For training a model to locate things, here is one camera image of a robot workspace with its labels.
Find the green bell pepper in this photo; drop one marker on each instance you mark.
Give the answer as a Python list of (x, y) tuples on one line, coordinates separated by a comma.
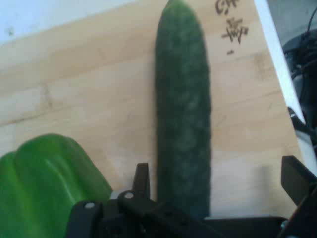
[(42, 178)]

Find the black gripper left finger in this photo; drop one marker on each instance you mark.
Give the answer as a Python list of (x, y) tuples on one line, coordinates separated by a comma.
[(141, 178)]

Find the bamboo cutting board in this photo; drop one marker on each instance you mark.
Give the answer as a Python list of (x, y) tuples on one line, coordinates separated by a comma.
[(99, 86)]

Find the long dark green cucumber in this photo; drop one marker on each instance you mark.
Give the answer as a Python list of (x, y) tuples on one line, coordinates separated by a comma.
[(183, 111)]

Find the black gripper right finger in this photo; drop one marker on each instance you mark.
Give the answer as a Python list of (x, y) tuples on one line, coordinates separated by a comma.
[(292, 173)]

